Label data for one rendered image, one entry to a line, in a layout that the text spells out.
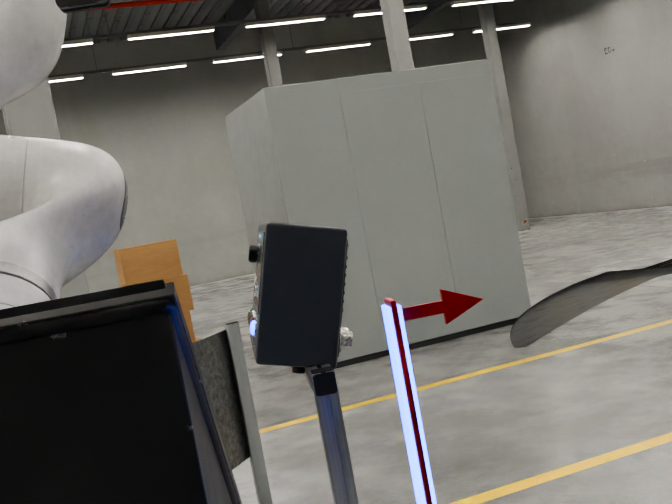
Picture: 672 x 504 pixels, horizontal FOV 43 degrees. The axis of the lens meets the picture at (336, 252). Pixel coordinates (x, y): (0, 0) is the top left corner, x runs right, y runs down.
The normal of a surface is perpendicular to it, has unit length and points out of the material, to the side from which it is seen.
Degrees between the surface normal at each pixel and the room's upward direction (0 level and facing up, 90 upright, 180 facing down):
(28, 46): 100
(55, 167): 55
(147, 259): 90
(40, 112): 90
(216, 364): 90
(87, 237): 118
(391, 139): 90
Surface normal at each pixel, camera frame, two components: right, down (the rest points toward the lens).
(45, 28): 0.82, 0.07
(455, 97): 0.33, -0.01
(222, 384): 0.90, -0.15
